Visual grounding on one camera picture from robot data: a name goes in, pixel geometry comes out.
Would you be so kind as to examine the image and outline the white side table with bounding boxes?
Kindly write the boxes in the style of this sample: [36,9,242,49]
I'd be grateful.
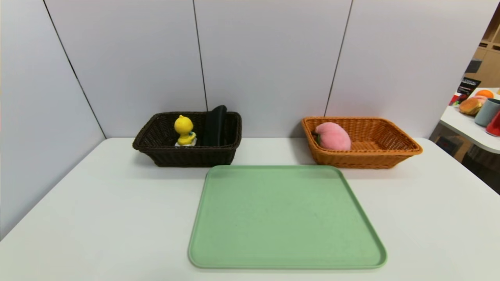
[439,88,500,154]

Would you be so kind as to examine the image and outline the yellow duck toy car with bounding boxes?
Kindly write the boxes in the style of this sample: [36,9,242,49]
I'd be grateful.
[173,114,198,148]

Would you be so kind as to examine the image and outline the light green plastic tray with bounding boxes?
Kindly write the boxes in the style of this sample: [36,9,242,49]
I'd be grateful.
[188,165,388,269]

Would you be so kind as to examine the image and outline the black printed box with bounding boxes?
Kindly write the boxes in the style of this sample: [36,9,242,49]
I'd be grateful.
[449,77,482,105]

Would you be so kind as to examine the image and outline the dark brown wicker basket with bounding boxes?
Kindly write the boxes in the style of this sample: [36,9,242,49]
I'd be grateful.
[132,111,243,167]

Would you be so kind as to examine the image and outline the orange wicker basket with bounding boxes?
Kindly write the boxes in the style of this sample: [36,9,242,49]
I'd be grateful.
[301,116,423,169]

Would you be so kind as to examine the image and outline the pink plush peach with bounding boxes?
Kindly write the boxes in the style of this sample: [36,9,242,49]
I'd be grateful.
[312,122,351,151]

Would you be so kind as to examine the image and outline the wooden shelf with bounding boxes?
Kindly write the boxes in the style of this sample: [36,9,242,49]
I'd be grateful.
[465,8,500,88]

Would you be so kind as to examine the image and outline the red container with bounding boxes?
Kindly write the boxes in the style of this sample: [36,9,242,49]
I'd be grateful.
[486,111,500,137]

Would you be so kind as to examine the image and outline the teal cup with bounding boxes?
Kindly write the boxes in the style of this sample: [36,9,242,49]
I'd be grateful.
[475,98,500,127]

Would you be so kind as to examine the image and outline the toy burger bun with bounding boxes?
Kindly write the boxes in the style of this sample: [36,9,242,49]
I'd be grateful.
[459,98,484,116]

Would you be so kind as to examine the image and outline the black soft pouch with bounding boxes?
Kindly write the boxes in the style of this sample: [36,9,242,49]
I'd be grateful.
[203,105,228,147]

